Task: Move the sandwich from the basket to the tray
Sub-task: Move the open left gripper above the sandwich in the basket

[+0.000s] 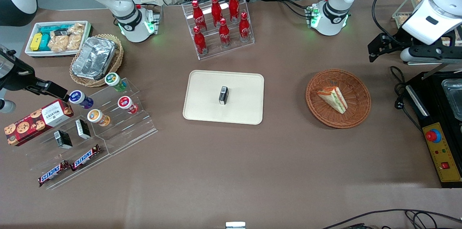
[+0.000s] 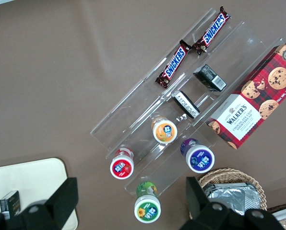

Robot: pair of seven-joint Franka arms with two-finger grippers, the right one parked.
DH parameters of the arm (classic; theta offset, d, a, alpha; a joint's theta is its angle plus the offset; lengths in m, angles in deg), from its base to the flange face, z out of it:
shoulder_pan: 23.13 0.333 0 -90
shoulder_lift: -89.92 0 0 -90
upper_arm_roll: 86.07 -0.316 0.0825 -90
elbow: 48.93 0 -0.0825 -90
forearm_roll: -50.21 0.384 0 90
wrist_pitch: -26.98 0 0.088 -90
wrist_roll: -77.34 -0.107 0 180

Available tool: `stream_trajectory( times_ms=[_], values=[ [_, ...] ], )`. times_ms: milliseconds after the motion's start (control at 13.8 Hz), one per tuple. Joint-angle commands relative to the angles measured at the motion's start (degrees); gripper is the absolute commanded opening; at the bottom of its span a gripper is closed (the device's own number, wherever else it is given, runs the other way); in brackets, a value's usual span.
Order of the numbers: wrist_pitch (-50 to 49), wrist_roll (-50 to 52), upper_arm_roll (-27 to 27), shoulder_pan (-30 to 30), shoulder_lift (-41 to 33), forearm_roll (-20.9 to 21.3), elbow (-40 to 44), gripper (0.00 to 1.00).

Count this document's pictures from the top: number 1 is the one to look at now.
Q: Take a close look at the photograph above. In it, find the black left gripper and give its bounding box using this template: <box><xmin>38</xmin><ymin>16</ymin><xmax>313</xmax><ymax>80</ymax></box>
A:
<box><xmin>368</xmin><ymin>29</ymin><xmax>462</xmax><ymax>66</ymax></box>

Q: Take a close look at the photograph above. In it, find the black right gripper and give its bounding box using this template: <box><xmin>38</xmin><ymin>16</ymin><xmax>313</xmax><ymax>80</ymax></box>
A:
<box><xmin>0</xmin><ymin>46</ymin><xmax>70</xmax><ymax>102</ymax></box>

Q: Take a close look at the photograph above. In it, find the triangular toy sandwich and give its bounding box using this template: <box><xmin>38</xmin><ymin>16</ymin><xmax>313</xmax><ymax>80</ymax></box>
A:
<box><xmin>317</xmin><ymin>86</ymin><xmax>349</xmax><ymax>115</ymax></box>

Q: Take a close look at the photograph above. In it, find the aluminium foil tray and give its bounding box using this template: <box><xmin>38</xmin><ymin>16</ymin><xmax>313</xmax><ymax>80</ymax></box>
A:
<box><xmin>71</xmin><ymin>36</ymin><xmax>117</xmax><ymax>81</ymax></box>

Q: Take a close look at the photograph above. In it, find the light tan wicker basket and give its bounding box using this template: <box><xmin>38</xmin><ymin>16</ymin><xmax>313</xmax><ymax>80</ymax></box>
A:
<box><xmin>69</xmin><ymin>34</ymin><xmax>125</xmax><ymax>88</ymax></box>

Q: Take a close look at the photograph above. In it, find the brown round wicker basket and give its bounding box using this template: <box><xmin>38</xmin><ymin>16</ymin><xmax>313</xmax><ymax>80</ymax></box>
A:
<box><xmin>305</xmin><ymin>69</ymin><xmax>372</xmax><ymax>129</ymax></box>

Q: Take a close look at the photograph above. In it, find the cream rectangular tray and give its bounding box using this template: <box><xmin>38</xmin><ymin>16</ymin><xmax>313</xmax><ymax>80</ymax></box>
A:
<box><xmin>182</xmin><ymin>70</ymin><xmax>265</xmax><ymax>125</ymax></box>

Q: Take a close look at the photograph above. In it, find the blue lid cup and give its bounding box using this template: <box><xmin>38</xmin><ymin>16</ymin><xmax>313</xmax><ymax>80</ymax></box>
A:
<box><xmin>68</xmin><ymin>90</ymin><xmax>95</xmax><ymax>110</ymax></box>

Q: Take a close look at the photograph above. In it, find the red cookie box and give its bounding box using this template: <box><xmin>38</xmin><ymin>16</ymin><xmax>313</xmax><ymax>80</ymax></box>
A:
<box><xmin>4</xmin><ymin>99</ymin><xmax>74</xmax><ymax>147</ymax></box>

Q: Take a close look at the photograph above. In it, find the white plastic bin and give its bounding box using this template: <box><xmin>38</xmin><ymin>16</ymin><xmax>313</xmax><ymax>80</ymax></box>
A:
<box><xmin>24</xmin><ymin>21</ymin><xmax>93</xmax><ymax>58</ymax></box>

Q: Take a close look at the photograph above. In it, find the small black box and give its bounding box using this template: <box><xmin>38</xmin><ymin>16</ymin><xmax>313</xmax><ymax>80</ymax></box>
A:
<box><xmin>218</xmin><ymin>86</ymin><xmax>230</xmax><ymax>106</ymax></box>
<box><xmin>54</xmin><ymin>130</ymin><xmax>73</xmax><ymax>150</ymax></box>
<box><xmin>74</xmin><ymin>119</ymin><xmax>92</xmax><ymax>140</ymax></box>

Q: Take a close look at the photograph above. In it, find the teal snack box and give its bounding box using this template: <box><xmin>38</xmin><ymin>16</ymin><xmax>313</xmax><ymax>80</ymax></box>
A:
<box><xmin>38</xmin><ymin>25</ymin><xmax>71</xmax><ymax>52</ymax></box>

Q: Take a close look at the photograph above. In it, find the yellow small box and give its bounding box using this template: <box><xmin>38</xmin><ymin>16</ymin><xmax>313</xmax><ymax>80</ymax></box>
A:
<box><xmin>30</xmin><ymin>33</ymin><xmax>44</xmax><ymax>52</ymax></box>

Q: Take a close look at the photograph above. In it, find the orange lid cup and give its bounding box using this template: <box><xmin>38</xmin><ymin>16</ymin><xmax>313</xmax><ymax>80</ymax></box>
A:
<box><xmin>87</xmin><ymin>109</ymin><xmax>111</xmax><ymax>127</ymax></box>

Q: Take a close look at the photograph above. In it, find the metal rod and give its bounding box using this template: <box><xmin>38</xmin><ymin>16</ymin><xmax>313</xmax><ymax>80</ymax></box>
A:
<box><xmin>421</xmin><ymin>64</ymin><xmax>450</xmax><ymax>80</ymax></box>

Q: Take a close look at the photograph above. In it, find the green lid cup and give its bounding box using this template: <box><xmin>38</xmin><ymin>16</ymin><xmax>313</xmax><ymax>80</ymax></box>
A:
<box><xmin>104</xmin><ymin>72</ymin><xmax>128</xmax><ymax>93</ymax></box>

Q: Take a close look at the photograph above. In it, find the clear acrylic step shelf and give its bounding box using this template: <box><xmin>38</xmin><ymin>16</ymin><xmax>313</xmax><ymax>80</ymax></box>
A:
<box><xmin>69</xmin><ymin>77</ymin><xmax>158</xmax><ymax>156</ymax></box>
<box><xmin>27</xmin><ymin>106</ymin><xmax>111</xmax><ymax>191</ymax></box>

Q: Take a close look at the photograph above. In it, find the red lid cup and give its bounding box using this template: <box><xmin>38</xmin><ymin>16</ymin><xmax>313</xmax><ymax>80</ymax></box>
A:
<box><xmin>117</xmin><ymin>96</ymin><xmax>139</xmax><ymax>115</ymax></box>

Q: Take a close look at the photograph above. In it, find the snickers chocolate bar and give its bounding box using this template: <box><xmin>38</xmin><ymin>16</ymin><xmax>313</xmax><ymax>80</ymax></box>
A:
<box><xmin>70</xmin><ymin>144</ymin><xmax>102</xmax><ymax>172</ymax></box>
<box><xmin>38</xmin><ymin>160</ymin><xmax>70</xmax><ymax>188</ymax></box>

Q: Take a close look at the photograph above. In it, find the black machine with yellow panel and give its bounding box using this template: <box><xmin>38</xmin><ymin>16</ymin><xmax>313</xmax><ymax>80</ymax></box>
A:
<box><xmin>406</xmin><ymin>71</ymin><xmax>462</xmax><ymax>189</ymax></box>

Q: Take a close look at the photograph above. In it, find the metal pan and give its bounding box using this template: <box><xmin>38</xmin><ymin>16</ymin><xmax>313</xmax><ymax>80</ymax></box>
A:
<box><xmin>441</xmin><ymin>79</ymin><xmax>462</xmax><ymax>122</ymax></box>

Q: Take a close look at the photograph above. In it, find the red cola bottle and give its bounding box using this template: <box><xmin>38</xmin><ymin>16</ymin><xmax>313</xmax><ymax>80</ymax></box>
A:
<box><xmin>191</xmin><ymin>0</ymin><xmax>207</xmax><ymax>31</ymax></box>
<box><xmin>238</xmin><ymin>12</ymin><xmax>251</xmax><ymax>42</ymax></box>
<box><xmin>193</xmin><ymin>26</ymin><xmax>208</xmax><ymax>56</ymax></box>
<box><xmin>218</xmin><ymin>18</ymin><xmax>232</xmax><ymax>48</ymax></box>
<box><xmin>228</xmin><ymin>0</ymin><xmax>240</xmax><ymax>23</ymax></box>
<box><xmin>211</xmin><ymin>0</ymin><xmax>223</xmax><ymax>28</ymax></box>

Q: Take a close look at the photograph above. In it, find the clear acrylic bottle rack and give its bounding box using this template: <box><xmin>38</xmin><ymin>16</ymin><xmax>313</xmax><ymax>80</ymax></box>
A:
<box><xmin>181</xmin><ymin>0</ymin><xmax>255</xmax><ymax>60</ymax></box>

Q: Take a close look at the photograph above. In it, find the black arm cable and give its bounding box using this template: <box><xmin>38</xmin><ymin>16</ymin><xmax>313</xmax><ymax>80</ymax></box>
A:
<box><xmin>371</xmin><ymin>0</ymin><xmax>439</xmax><ymax>45</ymax></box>

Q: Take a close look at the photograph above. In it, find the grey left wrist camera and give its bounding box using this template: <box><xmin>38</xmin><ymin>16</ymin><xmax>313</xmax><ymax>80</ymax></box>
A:
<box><xmin>400</xmin><ymin>47</ymin><xmax>462</xmax><ymax>65</ymax></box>

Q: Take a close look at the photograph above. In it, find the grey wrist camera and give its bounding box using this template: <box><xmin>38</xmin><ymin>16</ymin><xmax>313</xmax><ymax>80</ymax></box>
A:
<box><xmin>0</xmin><ymin>99</ymin><xmax>17</xmax><ymax>114</ymax></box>
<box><xmin>400</xmin><ymin>47</ymin><xmax>462</xmax><ymax>65</ymax></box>

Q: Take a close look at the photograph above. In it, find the white wire rack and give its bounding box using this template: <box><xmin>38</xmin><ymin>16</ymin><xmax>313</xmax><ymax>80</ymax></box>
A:
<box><xmin>392</xmin><ymin>0</ymin><xmax>462</xmax><ymax>48</ymax></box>

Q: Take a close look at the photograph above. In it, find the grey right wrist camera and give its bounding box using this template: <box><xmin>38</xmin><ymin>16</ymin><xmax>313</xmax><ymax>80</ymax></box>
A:
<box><xmin>0</xmin><ymin>99</ymin><xmax>17</xmax><ymax>114</ymax></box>

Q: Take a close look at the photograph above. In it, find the black power cable with plug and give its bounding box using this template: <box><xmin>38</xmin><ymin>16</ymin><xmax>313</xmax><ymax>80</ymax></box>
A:
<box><xmin>389</xmin><ymin>66</ymin><xmax>423</xmax><ymax>133</ymax></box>

